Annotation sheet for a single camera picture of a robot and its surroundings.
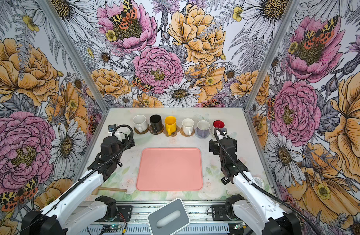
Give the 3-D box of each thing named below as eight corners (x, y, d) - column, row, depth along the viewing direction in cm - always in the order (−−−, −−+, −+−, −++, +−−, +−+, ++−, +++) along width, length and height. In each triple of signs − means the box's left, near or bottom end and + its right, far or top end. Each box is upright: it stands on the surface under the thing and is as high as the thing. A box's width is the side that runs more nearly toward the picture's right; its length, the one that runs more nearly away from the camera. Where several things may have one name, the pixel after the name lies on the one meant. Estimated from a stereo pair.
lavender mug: (196, 141, 105) (198, 132, 96) (196, 129, 112) (197, 120, 103) (209, 141, 105) (211, 132, 96) (207, 129, 112) (209, 120, 103)
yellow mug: (169, 137, 106) (168, 129, 98) (164, 125, 113) (163, 117, 105) (179, 134, 107) (179, 126, 100) (174, 123, 115) (174, 114, 107)
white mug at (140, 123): (135, 133, 108) (131, 124, 100) (137, 123, 114) (134, 114, 106) (146, 133, 108) (144, 124, 100) (148, 123, 114) (146, 114, 106)
